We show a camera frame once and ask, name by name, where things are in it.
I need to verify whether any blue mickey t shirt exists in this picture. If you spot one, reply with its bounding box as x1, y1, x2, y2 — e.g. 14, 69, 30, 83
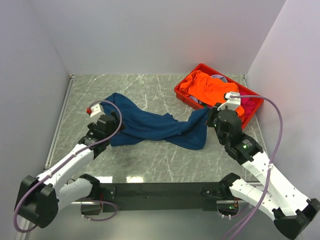
106, 93, 208, 150

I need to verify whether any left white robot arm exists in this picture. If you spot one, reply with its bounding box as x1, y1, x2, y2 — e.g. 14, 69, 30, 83
13, 110, 125, 233

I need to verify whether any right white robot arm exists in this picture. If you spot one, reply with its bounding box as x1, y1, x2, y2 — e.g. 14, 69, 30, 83
206, 103, 320, 240

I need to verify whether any magenta t shirt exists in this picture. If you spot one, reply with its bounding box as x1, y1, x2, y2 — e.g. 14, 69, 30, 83
241, 98, 257, 120

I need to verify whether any orange t shirt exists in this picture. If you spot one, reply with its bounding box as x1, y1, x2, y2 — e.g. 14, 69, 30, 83
178, 70, 239, 107

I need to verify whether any red plastic bin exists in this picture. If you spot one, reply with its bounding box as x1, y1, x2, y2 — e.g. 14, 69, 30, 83
174, 63, 264, 129

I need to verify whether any lavender t shirt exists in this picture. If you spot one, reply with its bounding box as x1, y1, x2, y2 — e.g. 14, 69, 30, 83
210, 74, 228, 83

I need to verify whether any black base beam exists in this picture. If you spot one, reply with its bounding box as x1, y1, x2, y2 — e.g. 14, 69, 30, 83
100, 182, 230, 211

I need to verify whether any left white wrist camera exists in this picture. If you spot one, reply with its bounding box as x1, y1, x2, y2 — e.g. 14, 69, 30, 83
86, 103, 105, 119

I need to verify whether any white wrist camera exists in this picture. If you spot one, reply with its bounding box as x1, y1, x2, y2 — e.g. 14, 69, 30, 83
86, 103, 105, 119
217, 91, 241, 111

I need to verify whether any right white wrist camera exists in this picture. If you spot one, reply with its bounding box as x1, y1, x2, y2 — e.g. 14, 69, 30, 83
217, 91, 241, 111

